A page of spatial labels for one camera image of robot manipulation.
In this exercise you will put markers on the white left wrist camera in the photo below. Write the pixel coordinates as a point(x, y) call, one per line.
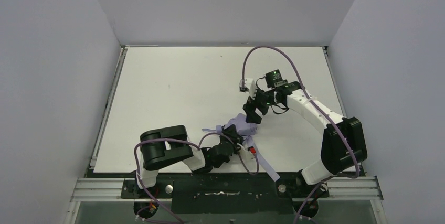
point(246, 156)

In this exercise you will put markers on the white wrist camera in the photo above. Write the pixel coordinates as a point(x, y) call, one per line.
point(248, 85)
point(246, 156)

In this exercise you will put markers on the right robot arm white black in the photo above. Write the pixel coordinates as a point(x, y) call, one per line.
point(343, 143)

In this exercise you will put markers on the lavender folding umbrella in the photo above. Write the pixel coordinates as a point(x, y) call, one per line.
point(247, 131)

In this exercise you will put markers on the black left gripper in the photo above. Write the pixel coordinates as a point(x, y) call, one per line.
point(229, 139)

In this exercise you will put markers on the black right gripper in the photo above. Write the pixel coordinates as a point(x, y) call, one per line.
point(257, 102)

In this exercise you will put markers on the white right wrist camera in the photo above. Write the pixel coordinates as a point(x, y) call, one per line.
point(248, 85)

